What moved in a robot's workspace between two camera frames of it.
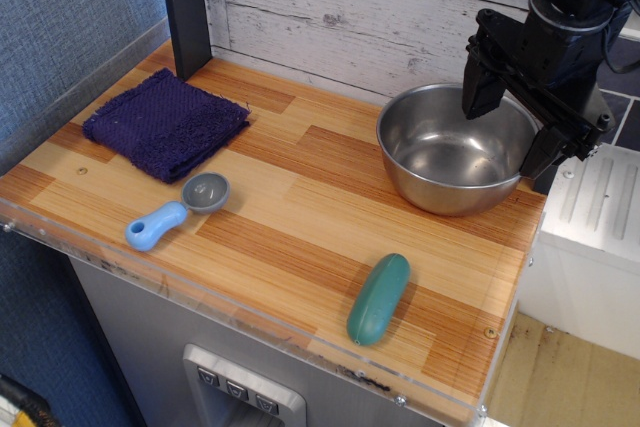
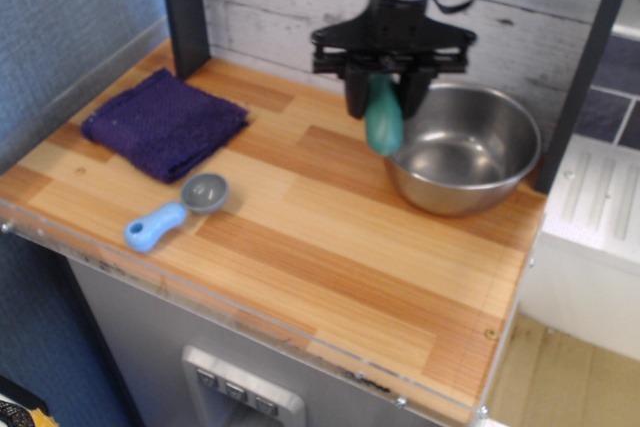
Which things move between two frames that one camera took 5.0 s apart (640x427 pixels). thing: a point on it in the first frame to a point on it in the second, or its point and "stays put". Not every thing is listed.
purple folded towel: [168, 125] stays put
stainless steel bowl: [443, 162] stays put
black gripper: [550, 65] to [394, 36]
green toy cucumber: [377, 299] to [384, 113]
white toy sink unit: [583, 271] stays put
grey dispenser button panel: [219, 392] stays put
